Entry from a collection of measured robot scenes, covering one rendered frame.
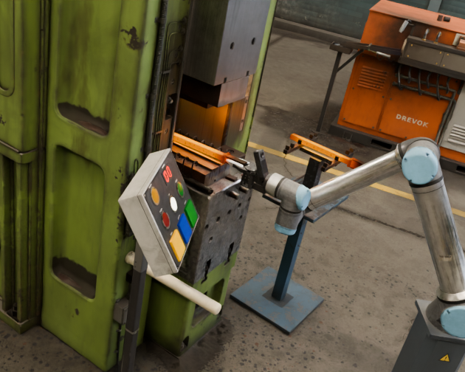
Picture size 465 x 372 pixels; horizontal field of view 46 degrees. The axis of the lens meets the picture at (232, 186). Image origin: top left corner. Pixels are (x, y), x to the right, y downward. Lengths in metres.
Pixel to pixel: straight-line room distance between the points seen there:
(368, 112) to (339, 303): 2.70
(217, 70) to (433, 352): 1.43
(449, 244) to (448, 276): 0.13
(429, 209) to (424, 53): 3.39
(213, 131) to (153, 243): 1.03
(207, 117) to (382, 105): 3.25
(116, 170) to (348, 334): 1.69
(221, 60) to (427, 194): 0.86
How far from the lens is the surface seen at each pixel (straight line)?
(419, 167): 1.97
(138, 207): 1.61
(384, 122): 5.64
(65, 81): 2.21
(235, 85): 2.16
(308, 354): 2.98
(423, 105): 5.56
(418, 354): 2.53
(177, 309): 2.60
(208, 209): 2.23
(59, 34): 2.14
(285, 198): 2.15
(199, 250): 2.34
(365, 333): 3.23
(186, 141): 2.37
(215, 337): 2.91
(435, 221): 2.05
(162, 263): 1.70
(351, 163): 2.69
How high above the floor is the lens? 2.01
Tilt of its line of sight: 28 degrees down
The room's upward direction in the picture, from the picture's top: 12 degrees clockwise
